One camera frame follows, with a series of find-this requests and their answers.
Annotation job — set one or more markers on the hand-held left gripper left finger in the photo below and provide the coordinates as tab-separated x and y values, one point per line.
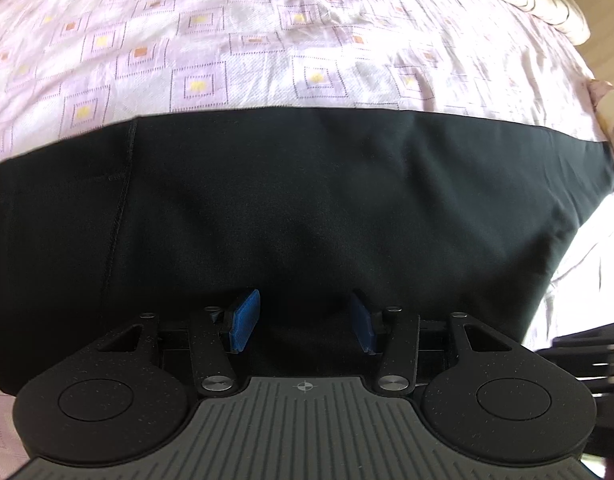
244	320

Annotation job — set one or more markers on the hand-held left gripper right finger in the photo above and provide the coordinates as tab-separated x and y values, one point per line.
362	320

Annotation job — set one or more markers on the black pants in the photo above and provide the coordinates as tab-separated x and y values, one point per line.
307	200

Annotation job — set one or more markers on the purple patterned bed sheet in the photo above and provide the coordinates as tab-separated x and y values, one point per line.
287	35

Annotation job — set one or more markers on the cream duvet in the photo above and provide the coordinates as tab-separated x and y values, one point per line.
537	0

